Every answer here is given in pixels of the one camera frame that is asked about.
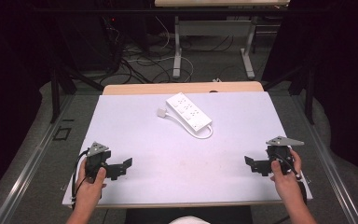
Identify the person's left hand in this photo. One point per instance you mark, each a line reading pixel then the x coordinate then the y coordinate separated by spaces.
pixel 88 191

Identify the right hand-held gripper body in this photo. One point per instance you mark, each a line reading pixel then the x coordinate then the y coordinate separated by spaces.
pixel 279 152

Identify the white desk with metal legs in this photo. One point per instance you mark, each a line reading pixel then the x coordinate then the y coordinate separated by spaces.
pixel 214 28

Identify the white power strip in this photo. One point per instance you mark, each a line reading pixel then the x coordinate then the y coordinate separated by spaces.
pixel 188 110

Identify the black floor frame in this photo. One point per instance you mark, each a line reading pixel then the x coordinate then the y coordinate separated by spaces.
pixel 62 133

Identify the black metal stand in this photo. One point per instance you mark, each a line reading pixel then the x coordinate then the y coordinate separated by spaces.
pixel 55 93
pixel 309 93

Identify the black curtain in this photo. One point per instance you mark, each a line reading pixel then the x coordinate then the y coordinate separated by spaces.
pixel 348 77
pixel 9 77

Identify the wooden table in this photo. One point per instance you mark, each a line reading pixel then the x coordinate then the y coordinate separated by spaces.
pixel 167 88

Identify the white table mat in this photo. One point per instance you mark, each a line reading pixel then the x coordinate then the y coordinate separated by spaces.
pixel 174 168

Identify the person's right hand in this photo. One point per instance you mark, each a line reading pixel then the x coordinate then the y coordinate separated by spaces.
pixel 287 185

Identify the white power plug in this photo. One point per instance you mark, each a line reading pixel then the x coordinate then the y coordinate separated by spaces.
pixel 161 112

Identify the person's white clothing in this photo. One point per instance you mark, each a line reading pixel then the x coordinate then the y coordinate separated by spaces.
pixel 189 220

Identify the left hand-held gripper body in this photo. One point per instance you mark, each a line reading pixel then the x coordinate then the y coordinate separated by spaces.
pixel 97 149

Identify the aluminium floor rail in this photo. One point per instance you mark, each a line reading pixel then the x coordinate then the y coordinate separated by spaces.
pixel 329 168
pixel 28 168

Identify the dark computer case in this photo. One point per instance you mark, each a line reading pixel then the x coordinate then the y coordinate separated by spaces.
pixel 87 40

